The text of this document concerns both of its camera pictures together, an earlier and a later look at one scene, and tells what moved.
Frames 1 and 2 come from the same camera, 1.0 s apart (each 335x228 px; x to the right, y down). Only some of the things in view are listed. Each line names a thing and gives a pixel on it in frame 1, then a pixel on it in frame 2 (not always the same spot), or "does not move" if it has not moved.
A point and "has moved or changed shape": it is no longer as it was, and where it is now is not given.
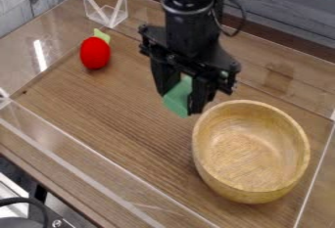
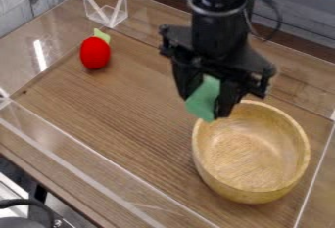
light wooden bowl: [251, 149] does not move
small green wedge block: [99, 33] does not move
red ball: [95, 52] does not move
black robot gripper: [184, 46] to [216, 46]
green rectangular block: [175, 99] has moved or changed shape
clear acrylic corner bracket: [107, 16] does not move
